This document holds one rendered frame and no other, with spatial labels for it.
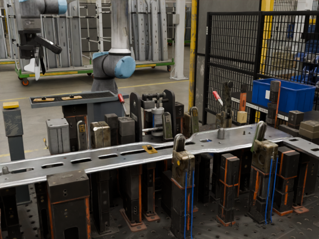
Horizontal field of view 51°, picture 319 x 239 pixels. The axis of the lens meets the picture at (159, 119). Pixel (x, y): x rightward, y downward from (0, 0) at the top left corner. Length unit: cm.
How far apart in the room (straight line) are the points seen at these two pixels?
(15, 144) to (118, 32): 72
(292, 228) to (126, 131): 79
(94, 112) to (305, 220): 114
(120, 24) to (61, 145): 68
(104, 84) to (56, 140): 58
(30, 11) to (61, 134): 50
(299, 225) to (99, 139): 89
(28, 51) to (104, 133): 46
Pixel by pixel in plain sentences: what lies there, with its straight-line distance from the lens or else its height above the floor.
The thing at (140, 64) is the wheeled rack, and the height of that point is 27.
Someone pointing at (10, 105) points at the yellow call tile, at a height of 116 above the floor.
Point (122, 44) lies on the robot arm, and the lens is 172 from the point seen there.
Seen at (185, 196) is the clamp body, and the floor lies 90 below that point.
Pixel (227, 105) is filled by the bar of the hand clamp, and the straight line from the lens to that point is 166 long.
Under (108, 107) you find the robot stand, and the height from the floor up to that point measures 104.
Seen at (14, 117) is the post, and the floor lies 111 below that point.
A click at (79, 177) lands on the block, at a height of 103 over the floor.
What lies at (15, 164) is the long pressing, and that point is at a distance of 132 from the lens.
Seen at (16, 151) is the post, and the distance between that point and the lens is 156.
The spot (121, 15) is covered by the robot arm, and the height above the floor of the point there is 152.
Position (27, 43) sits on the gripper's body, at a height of 140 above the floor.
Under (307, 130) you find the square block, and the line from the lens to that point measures 163.
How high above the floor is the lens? 151
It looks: 17 degrees down
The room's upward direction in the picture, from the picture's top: straight up
